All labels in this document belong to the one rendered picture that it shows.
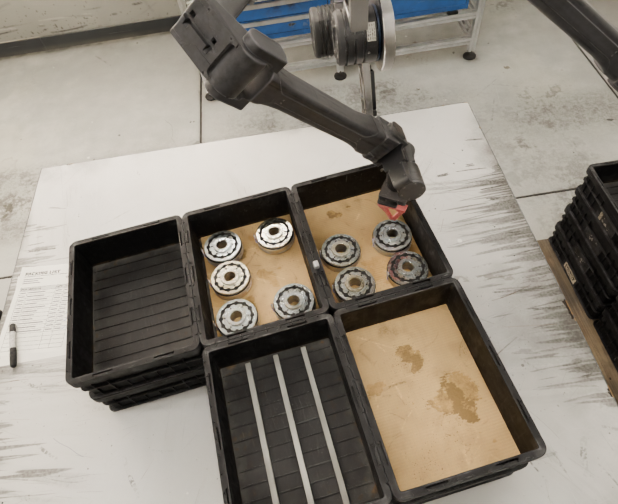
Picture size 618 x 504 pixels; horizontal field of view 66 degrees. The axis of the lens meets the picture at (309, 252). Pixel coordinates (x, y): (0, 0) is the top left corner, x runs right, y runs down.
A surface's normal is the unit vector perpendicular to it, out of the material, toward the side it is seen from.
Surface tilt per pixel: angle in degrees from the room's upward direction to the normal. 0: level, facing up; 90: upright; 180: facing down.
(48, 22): 90
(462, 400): 0
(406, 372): 0
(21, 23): 90
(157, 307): 0
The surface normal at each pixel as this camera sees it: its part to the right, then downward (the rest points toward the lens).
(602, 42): 0.07, 0.80
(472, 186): -0.09, -0.55
